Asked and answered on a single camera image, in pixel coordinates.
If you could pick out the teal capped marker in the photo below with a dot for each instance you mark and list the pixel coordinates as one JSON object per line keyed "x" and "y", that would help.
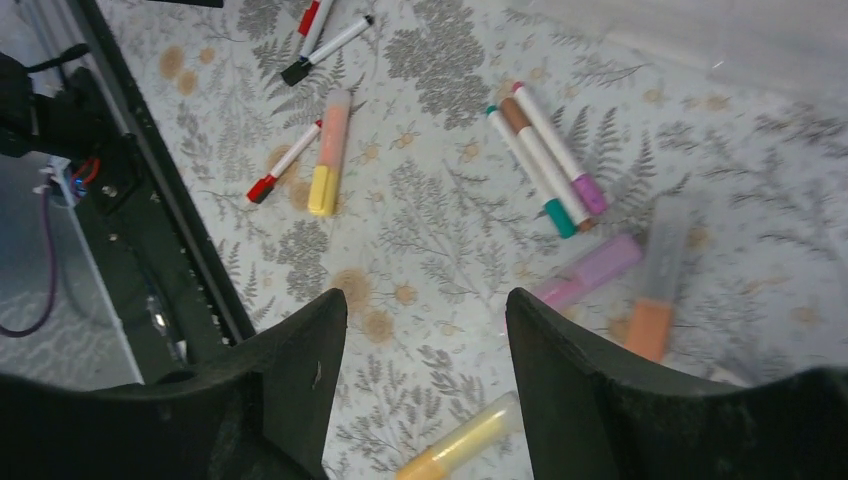
{"x": 551, "y": 205}

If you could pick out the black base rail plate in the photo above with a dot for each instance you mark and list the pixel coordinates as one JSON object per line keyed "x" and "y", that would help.
{"x": 108, "y": 275}

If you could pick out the brown capped marker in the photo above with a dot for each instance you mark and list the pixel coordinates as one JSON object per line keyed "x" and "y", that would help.
{"x": 532, "y": 140}

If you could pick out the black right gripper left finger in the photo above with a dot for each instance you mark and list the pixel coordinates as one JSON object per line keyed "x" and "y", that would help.
{"x": 260, "y": 410}

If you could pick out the red marker pen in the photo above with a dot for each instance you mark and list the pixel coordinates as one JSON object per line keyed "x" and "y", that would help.
{"x": 265, "y": 185}

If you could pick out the black tipped marker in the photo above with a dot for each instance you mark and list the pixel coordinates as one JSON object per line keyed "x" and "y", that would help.
{"x": 301, "y": 68}

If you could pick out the purple capped marker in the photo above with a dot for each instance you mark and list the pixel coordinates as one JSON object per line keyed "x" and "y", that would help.
{"x": 581, "y": 181}

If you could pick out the white plastic drawer organizer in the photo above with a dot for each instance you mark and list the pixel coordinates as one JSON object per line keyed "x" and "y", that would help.
{"x": 798, "y": 48}

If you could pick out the pink yellow highlighter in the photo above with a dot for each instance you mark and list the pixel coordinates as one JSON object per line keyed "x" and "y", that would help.
{"x": 324, "y": 188}

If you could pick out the red capped marker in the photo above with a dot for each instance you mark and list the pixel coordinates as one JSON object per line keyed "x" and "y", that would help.
{"x": 312, "y": 24}

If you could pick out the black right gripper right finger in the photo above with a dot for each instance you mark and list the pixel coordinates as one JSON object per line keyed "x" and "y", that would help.
{"x": 593, "y": 410}

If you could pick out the yellow orange highlighter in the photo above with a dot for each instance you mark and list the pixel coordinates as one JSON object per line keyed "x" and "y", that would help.
{"x": 496, "y": 421}

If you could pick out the floral patterned table mat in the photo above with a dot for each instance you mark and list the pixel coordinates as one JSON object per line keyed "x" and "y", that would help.
{"x": 435, "y": 221}

